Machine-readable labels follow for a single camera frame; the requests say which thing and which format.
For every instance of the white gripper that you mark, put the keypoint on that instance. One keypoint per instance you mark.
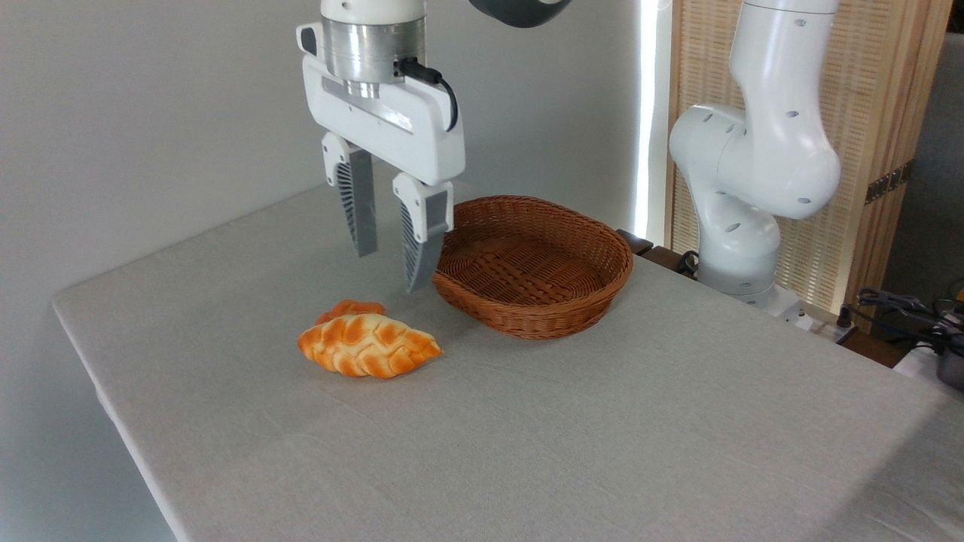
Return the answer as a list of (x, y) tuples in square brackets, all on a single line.
[(407, 135)]

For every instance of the braided golden bread loaf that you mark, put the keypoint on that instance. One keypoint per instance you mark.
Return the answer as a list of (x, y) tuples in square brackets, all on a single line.
[(369, 346)]

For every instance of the orange muffin bread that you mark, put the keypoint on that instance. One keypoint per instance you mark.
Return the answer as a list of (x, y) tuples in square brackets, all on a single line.
[(350, 307)]

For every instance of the brown wicker basket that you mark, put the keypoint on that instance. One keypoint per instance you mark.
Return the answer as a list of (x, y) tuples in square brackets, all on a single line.
[(527, 320)]

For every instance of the dark wooden furniture edge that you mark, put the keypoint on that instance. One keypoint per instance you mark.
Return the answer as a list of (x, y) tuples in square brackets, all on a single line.
[(639, 243)]

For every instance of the grey tablecloth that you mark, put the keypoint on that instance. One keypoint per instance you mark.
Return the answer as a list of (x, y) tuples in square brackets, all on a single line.
[(527, 436)]

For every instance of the wooden bamboo folding screen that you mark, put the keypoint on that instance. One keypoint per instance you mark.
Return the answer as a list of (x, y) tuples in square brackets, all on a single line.
[(866, 90)]

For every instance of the metal screen hinge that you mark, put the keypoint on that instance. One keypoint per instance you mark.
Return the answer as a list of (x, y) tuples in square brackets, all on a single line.
[(889, 183)]

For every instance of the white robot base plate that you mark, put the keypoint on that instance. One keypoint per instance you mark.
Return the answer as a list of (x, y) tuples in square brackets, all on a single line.
[(787, 307)]

